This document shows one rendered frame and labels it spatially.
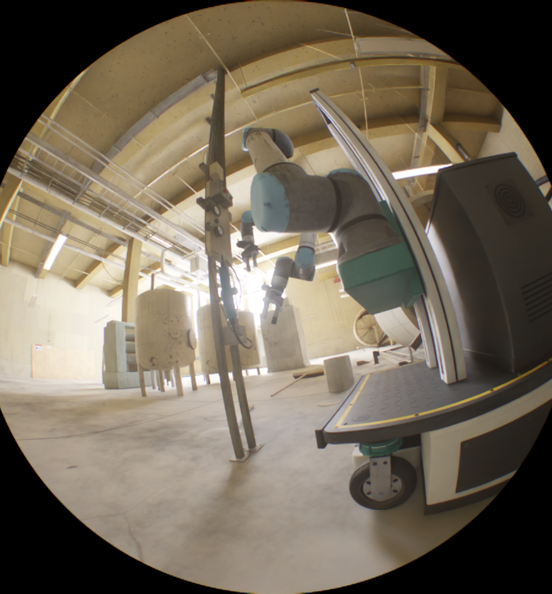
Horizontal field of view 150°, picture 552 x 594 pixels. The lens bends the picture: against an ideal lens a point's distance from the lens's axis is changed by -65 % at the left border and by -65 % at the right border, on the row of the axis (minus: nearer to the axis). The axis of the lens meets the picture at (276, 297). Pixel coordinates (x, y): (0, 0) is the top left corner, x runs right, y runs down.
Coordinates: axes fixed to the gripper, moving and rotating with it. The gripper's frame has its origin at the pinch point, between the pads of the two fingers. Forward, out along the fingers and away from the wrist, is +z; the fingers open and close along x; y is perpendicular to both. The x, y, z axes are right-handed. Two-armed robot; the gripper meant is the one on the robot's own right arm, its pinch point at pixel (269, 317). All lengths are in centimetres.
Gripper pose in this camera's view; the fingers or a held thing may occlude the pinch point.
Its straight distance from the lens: 109.1
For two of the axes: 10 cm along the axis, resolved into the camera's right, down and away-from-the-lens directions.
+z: -2.5, 9.4, -2.2
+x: 3.8, 3.1, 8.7
